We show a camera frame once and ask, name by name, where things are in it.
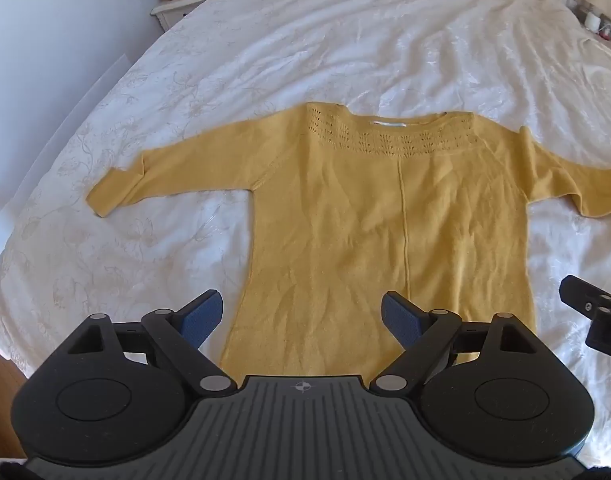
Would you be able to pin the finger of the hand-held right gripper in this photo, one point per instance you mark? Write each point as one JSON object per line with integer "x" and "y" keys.
{"x": 583, "y": 296}

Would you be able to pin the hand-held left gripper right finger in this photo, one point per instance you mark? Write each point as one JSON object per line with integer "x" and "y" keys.
{"x": 401, "y": 316}

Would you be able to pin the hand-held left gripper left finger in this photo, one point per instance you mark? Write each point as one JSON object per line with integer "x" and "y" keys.
{"x": 204, "y": 316}

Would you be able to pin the yellow knit sweater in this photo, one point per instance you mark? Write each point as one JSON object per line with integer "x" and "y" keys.
{"x": 385, "y": 240}

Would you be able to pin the small white jar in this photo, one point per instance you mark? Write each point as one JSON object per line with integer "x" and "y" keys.
{"x": 592, "y": 21}

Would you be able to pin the white embroidered bedspread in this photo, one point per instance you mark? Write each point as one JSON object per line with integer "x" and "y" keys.
{"x": 295, "y": 40}

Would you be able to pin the cream bedside table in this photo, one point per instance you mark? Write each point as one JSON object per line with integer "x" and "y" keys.
{"x": 185, "y": 7}

